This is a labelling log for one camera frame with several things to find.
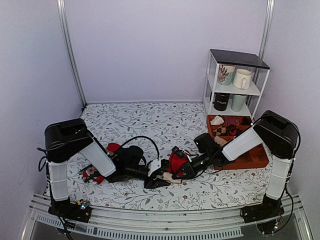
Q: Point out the floral table mat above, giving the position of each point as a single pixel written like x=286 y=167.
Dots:
x=156 y=128

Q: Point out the coral pattern mug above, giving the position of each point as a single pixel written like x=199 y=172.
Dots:
x=225 y=74

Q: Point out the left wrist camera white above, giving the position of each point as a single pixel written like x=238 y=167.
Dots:
x=158 y=165

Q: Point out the white ribbed mug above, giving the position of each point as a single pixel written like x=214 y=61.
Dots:
x=242 y=79

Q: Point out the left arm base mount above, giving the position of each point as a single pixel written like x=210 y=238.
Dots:
x=71 y=211

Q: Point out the aluminium front rail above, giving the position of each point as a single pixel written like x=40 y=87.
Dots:
x=109 y=223

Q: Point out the black mug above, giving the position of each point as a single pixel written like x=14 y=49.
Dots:
x=221 y=101

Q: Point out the pale green mug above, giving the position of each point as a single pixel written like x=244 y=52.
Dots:
x=238 y=101

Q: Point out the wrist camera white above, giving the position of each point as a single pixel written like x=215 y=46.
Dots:
x=158 y=165
x=182 y=153

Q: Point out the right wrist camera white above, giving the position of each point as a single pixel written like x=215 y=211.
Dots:
x=182 y=153

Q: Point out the dark maroon rolled sock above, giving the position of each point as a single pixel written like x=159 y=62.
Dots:
x=231 y=120

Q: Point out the orange divided organizer tray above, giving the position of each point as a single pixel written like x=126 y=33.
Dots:
x=252 y=159

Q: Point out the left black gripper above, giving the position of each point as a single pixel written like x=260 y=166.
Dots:
x=153 y=184

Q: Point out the red and beige sock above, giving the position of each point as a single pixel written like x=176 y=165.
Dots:
x=177 y=158

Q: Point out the white metal shelf rack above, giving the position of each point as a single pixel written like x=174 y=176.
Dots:
x=260 y=73

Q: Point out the white rolled sock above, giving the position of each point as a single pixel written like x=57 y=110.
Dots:
x=217 y=120

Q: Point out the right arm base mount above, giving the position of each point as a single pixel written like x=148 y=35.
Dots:
x=269 y=208

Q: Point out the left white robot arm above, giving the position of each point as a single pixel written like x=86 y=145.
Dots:
x=65 y=139

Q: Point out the brown patterned rolled sock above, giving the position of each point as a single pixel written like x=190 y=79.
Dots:
x=228 y=130

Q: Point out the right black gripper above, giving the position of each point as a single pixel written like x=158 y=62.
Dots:
x=189 y=171

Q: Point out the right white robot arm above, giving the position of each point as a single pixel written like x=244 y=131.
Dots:
x=279 y=137

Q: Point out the beige brown rolled sock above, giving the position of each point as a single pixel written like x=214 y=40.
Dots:
x=220 y=141

